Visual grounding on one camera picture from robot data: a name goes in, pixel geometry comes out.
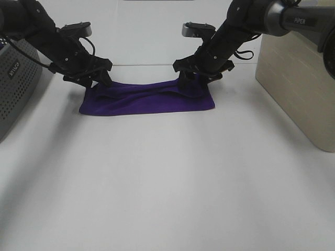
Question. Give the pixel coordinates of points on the beige storage basket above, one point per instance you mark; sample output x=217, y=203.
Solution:
x=291, y=70

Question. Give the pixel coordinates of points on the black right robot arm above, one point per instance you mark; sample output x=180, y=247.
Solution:
x=246, y=21

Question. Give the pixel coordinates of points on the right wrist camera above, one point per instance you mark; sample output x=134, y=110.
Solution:
x=195, y=30

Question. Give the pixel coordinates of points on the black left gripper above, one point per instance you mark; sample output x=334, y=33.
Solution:
x=70, y=58

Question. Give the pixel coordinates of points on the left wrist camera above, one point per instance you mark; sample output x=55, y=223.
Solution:
x=79, y=30

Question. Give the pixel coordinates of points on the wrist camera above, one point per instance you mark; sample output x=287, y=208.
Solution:
x=79, y=30
x=195, y=30

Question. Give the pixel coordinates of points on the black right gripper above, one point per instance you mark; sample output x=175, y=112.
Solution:
x=209, y=59

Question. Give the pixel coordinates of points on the grey perforated basket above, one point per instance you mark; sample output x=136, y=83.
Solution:
x=19, y=78

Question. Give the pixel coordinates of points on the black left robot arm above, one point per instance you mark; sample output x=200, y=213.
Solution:
x=29, y=21

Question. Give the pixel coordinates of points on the purple towel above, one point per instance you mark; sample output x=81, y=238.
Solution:
x=135, y=99

